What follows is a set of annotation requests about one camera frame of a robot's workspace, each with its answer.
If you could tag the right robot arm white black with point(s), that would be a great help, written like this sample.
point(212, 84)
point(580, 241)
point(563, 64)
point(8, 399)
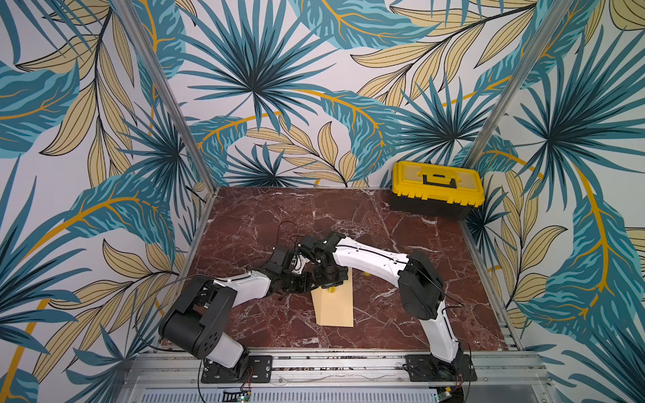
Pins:
point(420, 287)

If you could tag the aluminium front rail frame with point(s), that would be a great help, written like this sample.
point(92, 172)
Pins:
point(338, 375)

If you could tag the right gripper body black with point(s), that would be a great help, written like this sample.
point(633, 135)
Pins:
point(312, 247)

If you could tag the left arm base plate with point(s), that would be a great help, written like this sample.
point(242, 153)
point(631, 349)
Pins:
point(254, 368)

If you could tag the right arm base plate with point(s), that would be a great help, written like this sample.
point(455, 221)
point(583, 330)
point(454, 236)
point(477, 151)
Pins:
point(426, 368)

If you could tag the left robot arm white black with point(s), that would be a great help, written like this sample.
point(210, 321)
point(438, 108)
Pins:
point(197, 319)

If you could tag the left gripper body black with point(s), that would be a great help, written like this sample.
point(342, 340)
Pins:
point(294, 282)

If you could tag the right corner aluminium post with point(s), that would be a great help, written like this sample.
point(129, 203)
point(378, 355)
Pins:
point(524, 67)

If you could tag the yellow black toolbox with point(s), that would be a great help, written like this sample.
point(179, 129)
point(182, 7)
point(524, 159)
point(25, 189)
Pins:
point(436, 191)

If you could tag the corner aluminium post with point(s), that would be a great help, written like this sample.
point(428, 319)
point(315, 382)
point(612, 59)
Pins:
point(524, 67)
point(136, 33)

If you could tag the left corner aluminium post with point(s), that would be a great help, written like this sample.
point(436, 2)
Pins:
point(136, 33)

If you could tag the manila paper envelope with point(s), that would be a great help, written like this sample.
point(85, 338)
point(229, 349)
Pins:
point(334, 309)

